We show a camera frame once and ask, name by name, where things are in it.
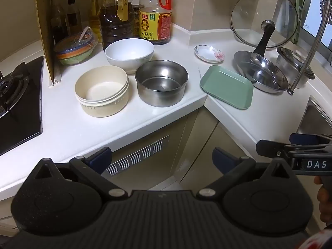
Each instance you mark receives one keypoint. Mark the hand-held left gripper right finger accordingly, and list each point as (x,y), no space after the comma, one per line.
(220,158)

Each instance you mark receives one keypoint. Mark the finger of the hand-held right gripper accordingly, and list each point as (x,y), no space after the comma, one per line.
(269,146)
(300,138)

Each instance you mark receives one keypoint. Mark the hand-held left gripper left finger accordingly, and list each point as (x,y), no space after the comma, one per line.
(102,158)

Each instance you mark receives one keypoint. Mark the beige plastic bowl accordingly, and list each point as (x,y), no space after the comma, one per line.
(101,93)

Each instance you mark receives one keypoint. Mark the green square plate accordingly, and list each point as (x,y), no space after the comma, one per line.
(227,87)

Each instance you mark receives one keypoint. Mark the steel frying pan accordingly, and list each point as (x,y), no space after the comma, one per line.
(262,75)

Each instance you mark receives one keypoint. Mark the stainless steel bowl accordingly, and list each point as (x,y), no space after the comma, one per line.
(162,83)

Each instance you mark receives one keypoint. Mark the small floral dish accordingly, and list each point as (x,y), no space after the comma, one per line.
(208,53)

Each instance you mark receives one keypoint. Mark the white ceramic bowl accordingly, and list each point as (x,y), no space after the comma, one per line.
(129,51)

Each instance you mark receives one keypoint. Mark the person's right hand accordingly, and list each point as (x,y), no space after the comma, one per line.
(324,202)

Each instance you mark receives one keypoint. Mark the steel sink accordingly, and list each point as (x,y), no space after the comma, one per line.
(316,119)

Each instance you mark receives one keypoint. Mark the cabinet vent grille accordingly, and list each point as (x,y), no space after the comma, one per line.
(137,155)

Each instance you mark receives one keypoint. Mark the red white patterned cloth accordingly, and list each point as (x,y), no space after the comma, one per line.
(313,243)

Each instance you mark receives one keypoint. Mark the steel pot with lid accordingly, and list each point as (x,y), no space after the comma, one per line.
(293,55)

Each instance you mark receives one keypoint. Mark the metal dish rack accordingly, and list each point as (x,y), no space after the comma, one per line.
(308,54)

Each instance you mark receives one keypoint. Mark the black glass cooktop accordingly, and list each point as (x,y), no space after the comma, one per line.
(20,129)

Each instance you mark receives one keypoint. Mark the striped bowl with plastic wrap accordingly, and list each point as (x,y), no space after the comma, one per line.
(72,51)

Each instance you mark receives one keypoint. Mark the gas burner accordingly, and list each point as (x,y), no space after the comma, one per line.
(10,88)

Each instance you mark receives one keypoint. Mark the window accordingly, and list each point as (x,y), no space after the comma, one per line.
(315,18)

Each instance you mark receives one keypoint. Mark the white plastic spoon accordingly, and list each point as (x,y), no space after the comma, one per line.
(83,34)

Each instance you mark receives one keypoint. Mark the large dark oil bottle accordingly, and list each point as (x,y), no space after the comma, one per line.
(116,28)

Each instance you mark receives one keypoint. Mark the glass pan lid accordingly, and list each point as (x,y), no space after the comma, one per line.
(249,13)

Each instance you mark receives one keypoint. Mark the cardboard panel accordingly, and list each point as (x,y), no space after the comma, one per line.
(45,31)

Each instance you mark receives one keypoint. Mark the yellow cooking oil bottle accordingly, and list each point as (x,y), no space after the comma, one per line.
(94,18)

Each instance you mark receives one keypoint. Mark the dark sauce bottle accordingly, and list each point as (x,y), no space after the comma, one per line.
(58,23)

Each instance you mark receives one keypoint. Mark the black cap sauce bottle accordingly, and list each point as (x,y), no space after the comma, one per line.
(74,18)

